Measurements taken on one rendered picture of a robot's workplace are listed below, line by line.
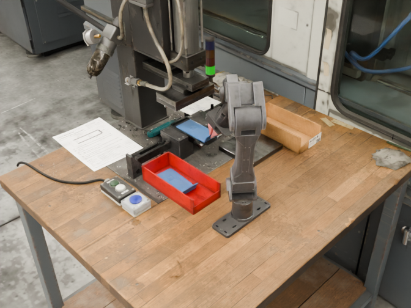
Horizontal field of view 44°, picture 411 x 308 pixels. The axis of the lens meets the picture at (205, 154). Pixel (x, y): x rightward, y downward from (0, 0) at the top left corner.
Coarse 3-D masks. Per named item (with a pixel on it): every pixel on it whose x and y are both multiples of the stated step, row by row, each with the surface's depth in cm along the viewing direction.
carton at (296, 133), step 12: (276, 108) 196; (276, 120) 199; (288, 120) 194; (300, 120) 190; (264, 132) 190; (276, 132) 185; (288, 132) 180; (300, 132) 192; (312, 132) 188; (288, 144) 183; (300, 144) 179; (312, 144) 185
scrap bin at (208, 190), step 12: (168, 156) 175; (144, 168) 166; (156, 168) 173; (168, 168) 175; (180, 168) 172; (192, 168) 167; (144, 180) 170; (156, 180) 164; (192, 180) 169; (204, 180) 165; (216, 180) 160; (168, 192) 162; (180, 192) 156; (192, 192) 164; (204, 192) 164; (216, 192) 160; (180, 204) 159; (192, 204) 154; (204, 204) 158
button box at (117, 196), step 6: (18, 162) 184; (24, 162) 180; (36, 168) 176; (42, 174) 174; (54, 180) 171; (60, 180) 170; (90, 180) 170; (96, 180) 170; (102, 180) 169; (108, 180) 166; (120, 180) 166; (102, 186) 164; (108, 186) 164; (114, 186) 163; (126, 186) 163; (108, 192) 162; (114, 192) 161; (120, 192) 161; (126, 192) 161; (132, 192) 162; (114, 198) 161; (120, 198) 159; (120, 204) 160
